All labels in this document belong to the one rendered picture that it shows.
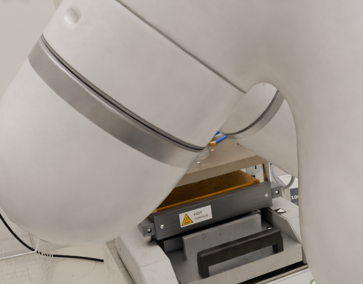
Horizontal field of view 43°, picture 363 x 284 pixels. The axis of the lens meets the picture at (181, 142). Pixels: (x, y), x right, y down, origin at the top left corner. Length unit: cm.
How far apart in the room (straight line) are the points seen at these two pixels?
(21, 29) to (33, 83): 115
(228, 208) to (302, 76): 67
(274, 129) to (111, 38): 26
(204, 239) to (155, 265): 11
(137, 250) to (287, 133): 45
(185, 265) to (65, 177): 61
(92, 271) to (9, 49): 64
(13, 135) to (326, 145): 13
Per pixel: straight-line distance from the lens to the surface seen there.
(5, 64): 138
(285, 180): 140
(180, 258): 83
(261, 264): 81
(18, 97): 22
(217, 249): 76
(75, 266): 136
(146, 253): 80
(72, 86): 20
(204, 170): 82
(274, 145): 44
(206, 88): 20
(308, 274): 86
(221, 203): 84
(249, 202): 86
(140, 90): 19
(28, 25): 137
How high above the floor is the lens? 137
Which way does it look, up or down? 15 degrees down
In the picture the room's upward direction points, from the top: 8 degrees counter-clockwise
